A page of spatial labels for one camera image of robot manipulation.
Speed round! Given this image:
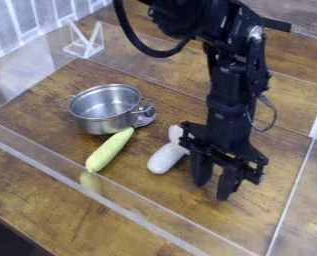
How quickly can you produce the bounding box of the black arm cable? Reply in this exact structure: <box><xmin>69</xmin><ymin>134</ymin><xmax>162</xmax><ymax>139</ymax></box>
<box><xmin>111</xmin><ymin>0</ymin><xmax>278</xmax><ymax>133</ymax></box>

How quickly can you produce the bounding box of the black bar on table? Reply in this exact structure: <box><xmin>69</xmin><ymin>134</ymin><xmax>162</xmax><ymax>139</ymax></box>
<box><xmin>262</xmin><ymin>17</ymin><xmax>292</xmax><ymax>33</ymax></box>

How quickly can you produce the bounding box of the clear acrylic front barrier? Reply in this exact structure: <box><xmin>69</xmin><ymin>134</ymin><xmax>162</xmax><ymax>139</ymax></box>
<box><xmin>0</xmin><ymin>125</ymin><xmax>257</xmax><ymax>256</ymax></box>

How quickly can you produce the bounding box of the light green plush spoon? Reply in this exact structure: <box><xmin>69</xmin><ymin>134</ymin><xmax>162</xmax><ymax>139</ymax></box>
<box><xmin>85</xmin><ymin>127</ymin><xmax>134</xmax><ymax>173</ymax></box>

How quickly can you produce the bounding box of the clear acrylic back barrier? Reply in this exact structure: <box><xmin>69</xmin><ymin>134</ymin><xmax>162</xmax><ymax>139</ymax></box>
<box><xmin>62</xmin><ymin>24</ymin><xmax>317</xmax><ymax>144</ymax></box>

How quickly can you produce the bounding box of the small stainless steel pot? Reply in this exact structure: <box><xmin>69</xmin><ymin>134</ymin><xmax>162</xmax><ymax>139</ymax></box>
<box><xmin>59</xmin><ymin>84</ymin><xmax>157</xmax><ymax>135</ymax></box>

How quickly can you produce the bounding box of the clear acrylic triangle bracket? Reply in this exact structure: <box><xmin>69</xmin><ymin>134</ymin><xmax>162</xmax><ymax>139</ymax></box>
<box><xmin>63</xmin><ymin>22</ymin><xmax>105</xmax><ymax>59</ymax></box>

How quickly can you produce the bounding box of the plush red cap mushroom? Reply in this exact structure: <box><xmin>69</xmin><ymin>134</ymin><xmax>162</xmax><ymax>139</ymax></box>
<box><xmin>148</xmin><ymin>124</ymin><xmax>190</xmax><ymax>174</ymax></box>

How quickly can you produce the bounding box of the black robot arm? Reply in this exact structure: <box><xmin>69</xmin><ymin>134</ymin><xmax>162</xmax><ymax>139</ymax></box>
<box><xmin>140</xmin><ymin>0</ymin><xmax>270</xmax><ymax>201</ymax></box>

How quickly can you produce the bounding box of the clear acrylic barrier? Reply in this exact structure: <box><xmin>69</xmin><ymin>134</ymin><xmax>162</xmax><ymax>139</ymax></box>
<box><xmin>0</xmin><ymin>125</ymin><xmax>257</xmax><ymax>256</ymax></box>
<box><xmin>62</xmin><ymin>24</ymin><xmax>317</xmax><ymax>144</ymax></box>

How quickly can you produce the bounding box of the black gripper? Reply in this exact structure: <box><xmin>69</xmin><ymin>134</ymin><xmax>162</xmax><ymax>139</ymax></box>
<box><xmin>180</xmin><ymin>121</ymin><xmax>269</xmax><ymax>201</ymax></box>

